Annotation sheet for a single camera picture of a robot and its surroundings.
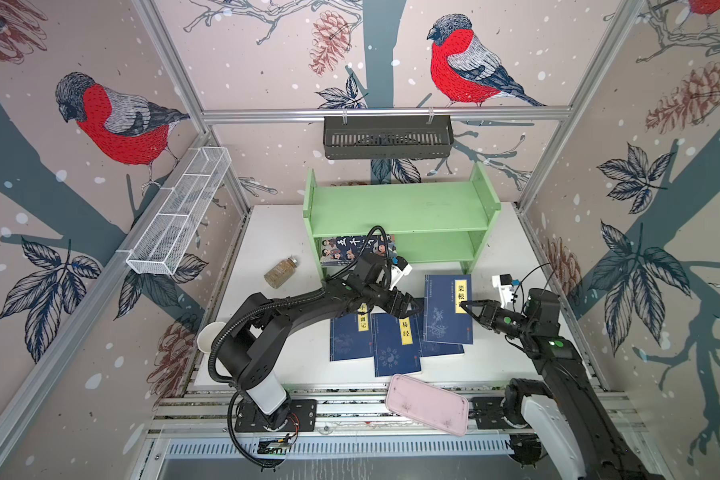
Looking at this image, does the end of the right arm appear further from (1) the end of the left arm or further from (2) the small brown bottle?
(2) the small brown bottle

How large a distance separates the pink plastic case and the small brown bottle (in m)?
0.48

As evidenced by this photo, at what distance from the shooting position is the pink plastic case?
28.1 inches

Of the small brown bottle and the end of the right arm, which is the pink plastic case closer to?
the end of the right arm

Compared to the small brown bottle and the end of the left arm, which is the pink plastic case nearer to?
the end of the left arm

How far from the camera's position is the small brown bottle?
0.98 meters
